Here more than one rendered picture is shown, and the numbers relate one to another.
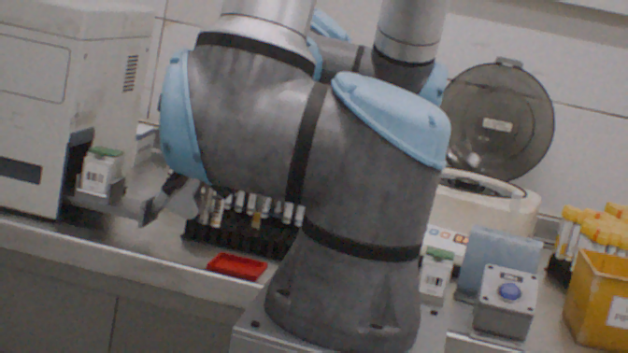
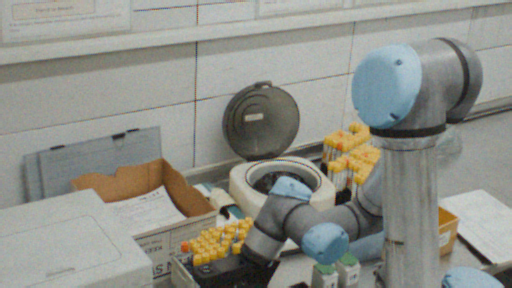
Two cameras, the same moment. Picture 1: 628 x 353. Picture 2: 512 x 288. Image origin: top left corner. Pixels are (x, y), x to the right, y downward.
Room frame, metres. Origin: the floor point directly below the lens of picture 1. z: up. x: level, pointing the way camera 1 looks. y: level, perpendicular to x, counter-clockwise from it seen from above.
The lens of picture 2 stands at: (0.42, 0.88, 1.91)
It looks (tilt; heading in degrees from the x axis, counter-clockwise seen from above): 25 degrees down; 312
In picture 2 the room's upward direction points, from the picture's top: 6 degrees clockwise
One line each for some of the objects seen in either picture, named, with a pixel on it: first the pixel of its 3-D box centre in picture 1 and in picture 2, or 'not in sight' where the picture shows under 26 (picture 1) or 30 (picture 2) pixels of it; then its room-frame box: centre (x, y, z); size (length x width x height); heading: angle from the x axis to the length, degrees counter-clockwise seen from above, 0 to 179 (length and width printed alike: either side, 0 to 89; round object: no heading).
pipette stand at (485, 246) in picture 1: (498, 269); (361, 243); (1.31, -0.28, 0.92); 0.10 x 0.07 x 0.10; 74
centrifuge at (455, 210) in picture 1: (458, 216); (284, 200); (1.55, -0.25, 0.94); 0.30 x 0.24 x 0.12; 163
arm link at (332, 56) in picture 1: (307, 64); (322, 232); (1.16, 0.03, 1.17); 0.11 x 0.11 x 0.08; 85
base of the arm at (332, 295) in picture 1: (351, 272); not in sight; (0.89, -0.06, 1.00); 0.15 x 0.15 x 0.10
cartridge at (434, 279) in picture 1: (435, 275); (346, 271); (1.27, -0.19, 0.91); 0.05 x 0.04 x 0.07; 172
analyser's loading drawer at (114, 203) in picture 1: (84, 189); not in sight; (1.30, 0.31, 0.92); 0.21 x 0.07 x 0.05; 82
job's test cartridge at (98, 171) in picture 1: (101, 175); not in sight; (1.30, 0.29, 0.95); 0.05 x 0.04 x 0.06; 172
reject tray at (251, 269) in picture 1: (237, 265); not in sight; (1.23, 0.07, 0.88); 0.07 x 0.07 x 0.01; 82
